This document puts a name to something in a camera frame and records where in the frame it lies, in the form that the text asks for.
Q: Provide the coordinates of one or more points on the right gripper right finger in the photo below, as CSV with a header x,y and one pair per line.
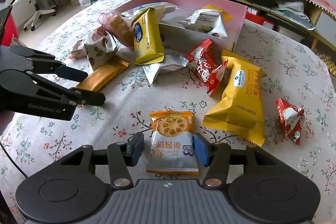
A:
x,y
215,156

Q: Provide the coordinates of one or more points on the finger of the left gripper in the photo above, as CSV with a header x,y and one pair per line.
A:
x,y
52,66
78,96

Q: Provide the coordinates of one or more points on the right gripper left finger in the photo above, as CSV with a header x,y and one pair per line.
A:
x,y
121,155

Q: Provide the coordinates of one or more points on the golden brown bar packet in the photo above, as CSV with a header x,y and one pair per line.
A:
x,y
100,78

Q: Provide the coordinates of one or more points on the orange biscuit packet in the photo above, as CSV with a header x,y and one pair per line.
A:
x,y
172,146

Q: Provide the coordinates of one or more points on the yellow Members Mark packet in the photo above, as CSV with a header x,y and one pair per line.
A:
x,y
240,110

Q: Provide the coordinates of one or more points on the white nut kernel packet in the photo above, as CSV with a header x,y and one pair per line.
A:
x,y
100,47

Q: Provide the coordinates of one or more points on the brown nougat packet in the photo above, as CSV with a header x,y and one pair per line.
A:
x,y
114,23

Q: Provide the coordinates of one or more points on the red snack packet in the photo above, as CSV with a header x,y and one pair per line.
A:
x,y
203,62

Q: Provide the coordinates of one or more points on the yellow chip packet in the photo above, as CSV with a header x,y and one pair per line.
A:
x,y
148,47

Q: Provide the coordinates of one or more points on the cream white wafer packet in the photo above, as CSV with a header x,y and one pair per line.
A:
x,y
161,9

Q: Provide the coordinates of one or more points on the white green snack packet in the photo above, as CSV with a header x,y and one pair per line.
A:
x,y
206,21

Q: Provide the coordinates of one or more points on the plain yellow snack packet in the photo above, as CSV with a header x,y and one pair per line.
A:
x,y
226,15

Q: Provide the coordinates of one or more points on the silver foil packet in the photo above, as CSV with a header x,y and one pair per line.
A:
x,y
172,62

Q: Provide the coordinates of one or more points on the small red white packet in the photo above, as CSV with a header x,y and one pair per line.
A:
x,y
289,120

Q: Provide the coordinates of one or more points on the floral white tablecloth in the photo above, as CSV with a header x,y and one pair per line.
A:
x,y
294,73

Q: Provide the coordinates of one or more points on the red storage box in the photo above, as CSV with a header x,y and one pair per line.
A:
x,y
258,19

